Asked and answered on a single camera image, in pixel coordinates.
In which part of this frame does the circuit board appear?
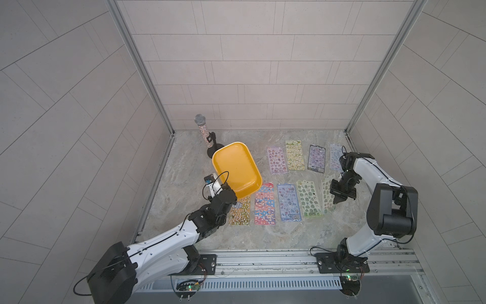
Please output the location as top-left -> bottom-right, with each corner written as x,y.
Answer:
177,279 -> 201,293
340,274 -> 361,288

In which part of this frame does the yellow-green sticker sheet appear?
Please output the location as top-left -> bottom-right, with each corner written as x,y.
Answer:
286,140 -> 306,171

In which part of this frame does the green dinosaur sticker sheet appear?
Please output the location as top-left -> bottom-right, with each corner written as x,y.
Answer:
297,180 -> 323,217

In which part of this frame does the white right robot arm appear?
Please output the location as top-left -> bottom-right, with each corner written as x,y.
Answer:
330,152 -> 418,263

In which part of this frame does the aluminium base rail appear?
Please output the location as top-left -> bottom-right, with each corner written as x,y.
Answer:
193,248 -> 425,278

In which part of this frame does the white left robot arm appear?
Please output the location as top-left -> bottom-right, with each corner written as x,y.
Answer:
86,186 -> 237,303

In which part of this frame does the light blue sticker sheet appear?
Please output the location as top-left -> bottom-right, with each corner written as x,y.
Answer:
330,144 -> 342,172

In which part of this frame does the purple bonbon sticker sheet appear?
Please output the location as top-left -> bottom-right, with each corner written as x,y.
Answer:
308,144 -> 326,173

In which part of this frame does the white green sticker sheet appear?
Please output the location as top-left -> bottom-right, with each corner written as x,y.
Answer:
321,176 -> 336,214

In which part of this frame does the pink sticker sheet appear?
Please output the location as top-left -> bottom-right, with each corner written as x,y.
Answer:
267,147 -> 288,175

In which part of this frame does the red blue sticker sheet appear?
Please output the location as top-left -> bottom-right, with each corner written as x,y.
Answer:
254,182 -> 276,225

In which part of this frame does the panda sticker sheet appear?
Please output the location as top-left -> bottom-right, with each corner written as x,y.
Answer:
229,196 -> 251,225

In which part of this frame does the blue puffy sticker sheet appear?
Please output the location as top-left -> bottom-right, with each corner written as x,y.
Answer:
277,184 -> 302,222

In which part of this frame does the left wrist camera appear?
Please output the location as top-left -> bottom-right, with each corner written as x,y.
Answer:
205,173 -> 222,197

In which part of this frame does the yellow storage box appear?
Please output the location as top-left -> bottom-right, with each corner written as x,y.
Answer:
212,142 -> 263,199

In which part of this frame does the black microphone stand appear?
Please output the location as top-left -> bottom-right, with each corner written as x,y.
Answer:
206,132 -> 224,158

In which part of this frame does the right circuit board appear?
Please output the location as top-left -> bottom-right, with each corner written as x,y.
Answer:
340,274 -> 361,288

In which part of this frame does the left circuit board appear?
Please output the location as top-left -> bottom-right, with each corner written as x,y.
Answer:
177,279 -> 201,293

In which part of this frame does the rhinestone microphone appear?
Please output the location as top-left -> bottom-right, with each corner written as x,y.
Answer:
194,114 -> 214,148

